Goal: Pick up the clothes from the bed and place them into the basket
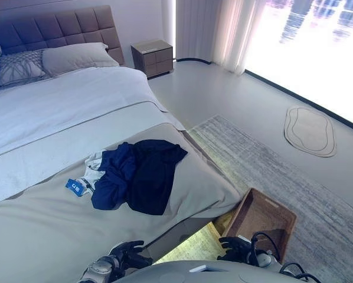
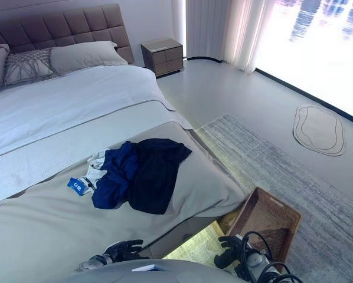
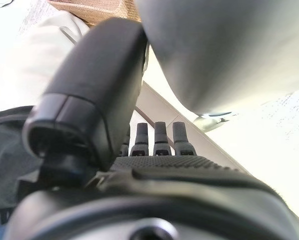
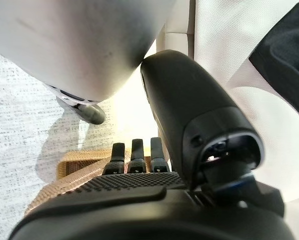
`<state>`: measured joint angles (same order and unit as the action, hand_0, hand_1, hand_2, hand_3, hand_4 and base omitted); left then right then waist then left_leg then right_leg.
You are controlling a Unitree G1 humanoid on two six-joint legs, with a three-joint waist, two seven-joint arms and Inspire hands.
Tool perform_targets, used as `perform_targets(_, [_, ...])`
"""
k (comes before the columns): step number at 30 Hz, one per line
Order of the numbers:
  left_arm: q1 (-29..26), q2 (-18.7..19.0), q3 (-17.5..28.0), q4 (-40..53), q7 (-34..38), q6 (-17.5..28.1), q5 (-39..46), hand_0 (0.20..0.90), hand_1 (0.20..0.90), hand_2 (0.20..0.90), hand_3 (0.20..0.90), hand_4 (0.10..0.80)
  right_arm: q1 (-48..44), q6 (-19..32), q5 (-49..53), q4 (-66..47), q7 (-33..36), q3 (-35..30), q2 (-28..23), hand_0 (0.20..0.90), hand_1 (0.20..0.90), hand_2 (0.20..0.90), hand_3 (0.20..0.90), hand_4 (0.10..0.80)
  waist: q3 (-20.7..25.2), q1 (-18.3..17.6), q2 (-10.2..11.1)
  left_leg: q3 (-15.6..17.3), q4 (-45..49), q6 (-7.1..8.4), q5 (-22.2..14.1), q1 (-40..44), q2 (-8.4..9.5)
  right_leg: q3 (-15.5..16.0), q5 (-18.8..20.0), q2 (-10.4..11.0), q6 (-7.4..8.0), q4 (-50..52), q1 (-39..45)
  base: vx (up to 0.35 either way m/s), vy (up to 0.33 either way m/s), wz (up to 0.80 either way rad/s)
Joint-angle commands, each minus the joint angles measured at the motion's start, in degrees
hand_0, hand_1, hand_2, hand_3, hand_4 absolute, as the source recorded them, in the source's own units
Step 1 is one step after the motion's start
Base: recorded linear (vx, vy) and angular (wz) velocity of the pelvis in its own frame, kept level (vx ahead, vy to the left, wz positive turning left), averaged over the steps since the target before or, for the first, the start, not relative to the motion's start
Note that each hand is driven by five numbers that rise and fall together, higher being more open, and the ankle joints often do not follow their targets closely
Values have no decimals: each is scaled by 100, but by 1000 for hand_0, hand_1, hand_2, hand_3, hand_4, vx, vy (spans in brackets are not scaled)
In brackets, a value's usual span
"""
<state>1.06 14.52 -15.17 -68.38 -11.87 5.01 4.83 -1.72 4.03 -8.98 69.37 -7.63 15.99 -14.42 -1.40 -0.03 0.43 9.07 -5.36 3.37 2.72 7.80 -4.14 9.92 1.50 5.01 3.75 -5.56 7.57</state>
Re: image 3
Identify bed with beige cover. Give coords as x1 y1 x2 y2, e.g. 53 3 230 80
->
0 0 91 112

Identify dark grey cloth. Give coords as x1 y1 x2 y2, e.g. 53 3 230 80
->
0 106 44 211

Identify tan basket with dark liner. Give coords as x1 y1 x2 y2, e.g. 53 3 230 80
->
48 0 143 26

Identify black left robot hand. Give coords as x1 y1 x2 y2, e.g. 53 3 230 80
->
3 17 299 240

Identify silver left robot leg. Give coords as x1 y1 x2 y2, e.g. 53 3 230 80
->
134 0 299 131

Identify beige padded bed base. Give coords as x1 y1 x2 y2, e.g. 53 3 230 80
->
129 81 299 235

